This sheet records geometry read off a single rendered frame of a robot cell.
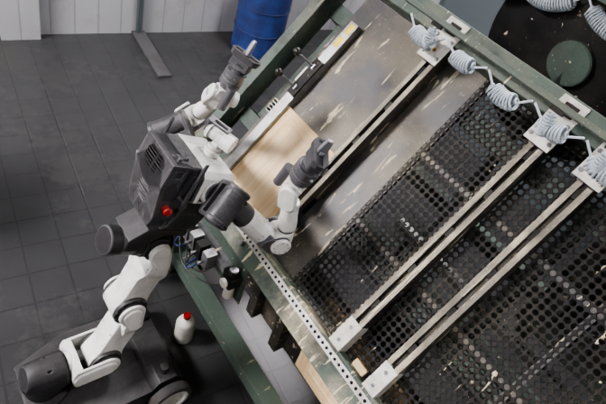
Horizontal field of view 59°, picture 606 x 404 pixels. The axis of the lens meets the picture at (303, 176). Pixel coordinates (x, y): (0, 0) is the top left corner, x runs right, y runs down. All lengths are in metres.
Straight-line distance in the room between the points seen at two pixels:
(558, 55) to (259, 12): 3.30
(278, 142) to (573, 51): 1.25
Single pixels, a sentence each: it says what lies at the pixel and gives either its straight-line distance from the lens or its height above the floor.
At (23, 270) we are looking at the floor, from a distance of 3.31.
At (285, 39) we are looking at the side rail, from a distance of 2.57.
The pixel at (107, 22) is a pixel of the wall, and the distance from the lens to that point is 5.36.
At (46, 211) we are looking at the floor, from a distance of 3.59.
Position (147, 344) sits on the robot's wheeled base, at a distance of 2.78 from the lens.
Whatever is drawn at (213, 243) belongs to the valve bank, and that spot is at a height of 0.74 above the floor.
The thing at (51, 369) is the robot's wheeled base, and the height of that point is 0.35.
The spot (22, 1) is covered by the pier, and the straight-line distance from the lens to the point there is 5.06.
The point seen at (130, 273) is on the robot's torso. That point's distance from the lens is 2.27.
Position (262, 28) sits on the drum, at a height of 0.36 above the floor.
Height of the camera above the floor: 2.58
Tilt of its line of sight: 39 degrees down
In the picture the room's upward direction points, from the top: 19 degrees clockwise
